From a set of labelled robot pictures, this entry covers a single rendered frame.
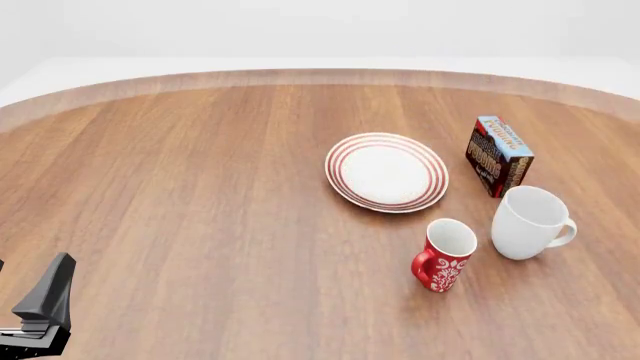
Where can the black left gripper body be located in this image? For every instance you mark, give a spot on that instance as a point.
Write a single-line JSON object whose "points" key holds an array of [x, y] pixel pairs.
{"points": [[31, 339]]}

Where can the white plate with red rings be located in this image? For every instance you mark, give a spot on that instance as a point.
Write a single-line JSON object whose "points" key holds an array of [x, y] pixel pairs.
{"points": [[385, 172]]}

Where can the chocolate pudding box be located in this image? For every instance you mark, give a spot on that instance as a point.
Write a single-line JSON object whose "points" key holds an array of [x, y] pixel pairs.
{"points": [[492, 165]]}

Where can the red mug with white pattern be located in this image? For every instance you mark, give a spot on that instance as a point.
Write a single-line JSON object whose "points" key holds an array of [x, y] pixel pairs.
{"points": [[445, 258]]}

